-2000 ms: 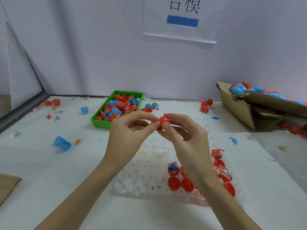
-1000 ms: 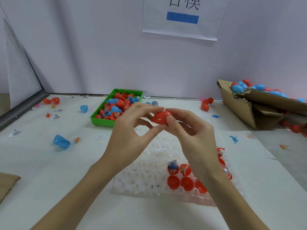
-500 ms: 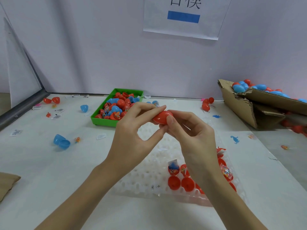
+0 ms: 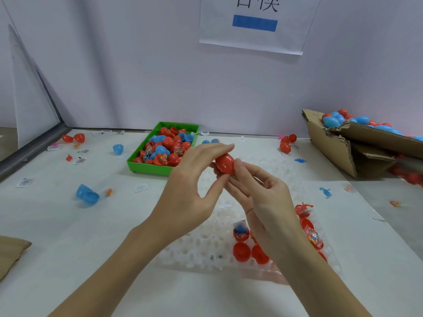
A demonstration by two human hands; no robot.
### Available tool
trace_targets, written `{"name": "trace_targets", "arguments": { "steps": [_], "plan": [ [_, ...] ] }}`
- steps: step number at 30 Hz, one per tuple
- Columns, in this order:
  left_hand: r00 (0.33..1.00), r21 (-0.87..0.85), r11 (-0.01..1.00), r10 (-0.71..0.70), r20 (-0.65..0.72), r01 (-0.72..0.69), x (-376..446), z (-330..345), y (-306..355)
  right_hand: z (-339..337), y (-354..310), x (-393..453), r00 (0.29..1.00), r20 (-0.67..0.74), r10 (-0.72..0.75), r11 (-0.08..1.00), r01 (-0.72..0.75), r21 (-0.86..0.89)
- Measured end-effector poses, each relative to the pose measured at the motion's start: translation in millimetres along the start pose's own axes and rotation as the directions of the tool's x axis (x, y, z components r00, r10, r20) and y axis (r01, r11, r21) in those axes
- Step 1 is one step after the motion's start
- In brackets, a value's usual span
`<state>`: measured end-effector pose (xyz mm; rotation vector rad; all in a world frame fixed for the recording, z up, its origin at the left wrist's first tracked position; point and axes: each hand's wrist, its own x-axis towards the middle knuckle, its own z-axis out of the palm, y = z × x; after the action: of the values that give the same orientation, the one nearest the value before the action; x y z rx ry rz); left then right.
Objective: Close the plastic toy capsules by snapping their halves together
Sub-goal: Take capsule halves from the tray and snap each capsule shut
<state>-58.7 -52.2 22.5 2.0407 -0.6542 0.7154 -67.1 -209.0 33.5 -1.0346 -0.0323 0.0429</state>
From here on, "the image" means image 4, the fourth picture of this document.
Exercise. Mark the person's right hand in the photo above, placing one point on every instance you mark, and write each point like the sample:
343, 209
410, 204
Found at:
264, 204

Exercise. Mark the person's left hand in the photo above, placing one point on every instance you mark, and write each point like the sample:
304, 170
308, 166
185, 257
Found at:
182, 198

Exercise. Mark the small capsule cluster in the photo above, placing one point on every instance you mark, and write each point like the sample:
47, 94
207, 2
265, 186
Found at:
210, 141

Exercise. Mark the single blue egg half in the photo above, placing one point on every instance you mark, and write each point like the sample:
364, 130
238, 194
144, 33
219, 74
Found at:
117, 149

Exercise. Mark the cardboard box of capsules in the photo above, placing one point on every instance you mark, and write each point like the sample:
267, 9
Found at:
330, 143

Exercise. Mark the blue egg shell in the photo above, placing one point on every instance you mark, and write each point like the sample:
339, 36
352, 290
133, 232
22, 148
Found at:
87, 194

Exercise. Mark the pile of finished eggs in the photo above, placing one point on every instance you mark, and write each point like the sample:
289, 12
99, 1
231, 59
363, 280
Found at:
370, 122

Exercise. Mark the person's right forearm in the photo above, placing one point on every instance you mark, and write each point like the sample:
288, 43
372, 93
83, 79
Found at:
320, 280

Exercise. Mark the person's left forearm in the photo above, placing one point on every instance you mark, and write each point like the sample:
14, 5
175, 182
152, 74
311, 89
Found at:
99, 277

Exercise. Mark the clear plastic egg tray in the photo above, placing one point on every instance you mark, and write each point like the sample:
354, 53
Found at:
198, 247

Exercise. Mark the green plastic tray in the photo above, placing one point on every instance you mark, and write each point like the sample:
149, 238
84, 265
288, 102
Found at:
131, 168

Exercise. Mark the small blue toy piece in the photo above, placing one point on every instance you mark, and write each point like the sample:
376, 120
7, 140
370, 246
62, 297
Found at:
326, 192

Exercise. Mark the small orange toy piece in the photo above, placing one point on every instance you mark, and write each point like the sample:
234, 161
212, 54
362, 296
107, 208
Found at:
394, 203
108, 192

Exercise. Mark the flat brown cardboard sheet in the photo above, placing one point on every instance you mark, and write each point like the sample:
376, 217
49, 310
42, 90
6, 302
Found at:
12, 254

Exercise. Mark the clear triangular panel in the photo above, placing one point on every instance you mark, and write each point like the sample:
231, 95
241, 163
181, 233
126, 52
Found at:
32, 95

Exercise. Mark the white paper sign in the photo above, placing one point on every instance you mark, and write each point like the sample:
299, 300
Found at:
297, 23

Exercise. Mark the grey metal rail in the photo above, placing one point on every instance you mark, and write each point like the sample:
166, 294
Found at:
30, 155

